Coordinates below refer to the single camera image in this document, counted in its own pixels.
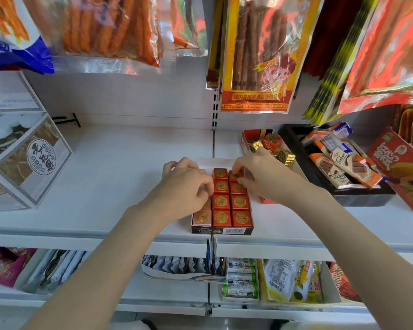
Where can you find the clear bag of orange sticks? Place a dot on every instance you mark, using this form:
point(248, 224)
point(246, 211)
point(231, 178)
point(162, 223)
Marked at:
point(96, 27)

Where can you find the person's right hand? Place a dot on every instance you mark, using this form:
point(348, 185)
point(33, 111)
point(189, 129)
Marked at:
point(278, 178)

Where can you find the yellow red bag brown sticks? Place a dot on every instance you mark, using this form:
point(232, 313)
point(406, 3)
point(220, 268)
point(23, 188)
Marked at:
point(258, 48)

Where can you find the yellow black striped bags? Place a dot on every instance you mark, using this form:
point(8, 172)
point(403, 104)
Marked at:
point(330, 89)

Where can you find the red Filer candy box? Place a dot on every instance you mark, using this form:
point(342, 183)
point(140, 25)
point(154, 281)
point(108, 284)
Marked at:
point(249, 134)

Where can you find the white blue snack bag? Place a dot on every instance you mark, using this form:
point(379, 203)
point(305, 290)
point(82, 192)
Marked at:
point(20, 51)

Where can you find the white metal shelf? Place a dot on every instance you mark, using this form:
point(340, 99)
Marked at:
point(124, 168)

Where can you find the person's left hand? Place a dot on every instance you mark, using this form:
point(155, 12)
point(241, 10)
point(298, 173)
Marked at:
point(182, 192)

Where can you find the red orange snack bag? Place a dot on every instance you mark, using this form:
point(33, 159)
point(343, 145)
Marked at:
point(385, 54)

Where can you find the wafer bar packets group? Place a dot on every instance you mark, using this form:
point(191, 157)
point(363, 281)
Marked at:
point(347, 163)

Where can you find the dark red snack bag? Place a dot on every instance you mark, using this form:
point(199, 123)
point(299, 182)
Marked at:
point(330, 30)

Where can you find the stack of green white packets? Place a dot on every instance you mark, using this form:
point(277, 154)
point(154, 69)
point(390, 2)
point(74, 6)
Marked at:
point(241, 288)

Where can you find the cluster of red square candies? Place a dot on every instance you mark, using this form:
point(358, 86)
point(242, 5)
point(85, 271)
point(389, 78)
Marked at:
point(241, 218)

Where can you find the red cardboard display box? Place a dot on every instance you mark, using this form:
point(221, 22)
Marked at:
point(389, 158)

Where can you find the black metal hook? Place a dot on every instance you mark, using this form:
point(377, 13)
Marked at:
point(67, 119)

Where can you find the heap of gold candies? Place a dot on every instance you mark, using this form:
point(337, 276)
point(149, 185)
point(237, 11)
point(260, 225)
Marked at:
point(285, 158)

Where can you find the pile of pink snack packets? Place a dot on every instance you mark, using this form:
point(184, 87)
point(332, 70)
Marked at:
point(3, 268)

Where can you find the person's right forearm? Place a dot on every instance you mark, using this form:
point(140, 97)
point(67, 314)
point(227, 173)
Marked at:
point(365, 264)

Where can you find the white box of red chocolates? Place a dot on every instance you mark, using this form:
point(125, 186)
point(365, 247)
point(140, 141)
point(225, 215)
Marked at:
point(223, 231)

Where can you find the clear green print snack bag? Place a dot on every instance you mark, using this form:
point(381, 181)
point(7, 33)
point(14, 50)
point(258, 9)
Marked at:
point(186, 20)

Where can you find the printed jar display box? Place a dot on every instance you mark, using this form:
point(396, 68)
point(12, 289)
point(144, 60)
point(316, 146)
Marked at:
point(41, 158)

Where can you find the person's left forearm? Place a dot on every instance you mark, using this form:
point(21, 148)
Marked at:
point(96, 278)

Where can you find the red orange snack packets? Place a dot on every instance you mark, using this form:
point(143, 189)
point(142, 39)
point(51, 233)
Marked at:
point(340, 285)

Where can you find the black plastic tray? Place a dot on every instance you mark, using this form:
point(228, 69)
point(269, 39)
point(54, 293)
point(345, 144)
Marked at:
point(365, 199)

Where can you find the dark brown snack bag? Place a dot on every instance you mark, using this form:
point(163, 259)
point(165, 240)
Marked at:
point(211, 75)

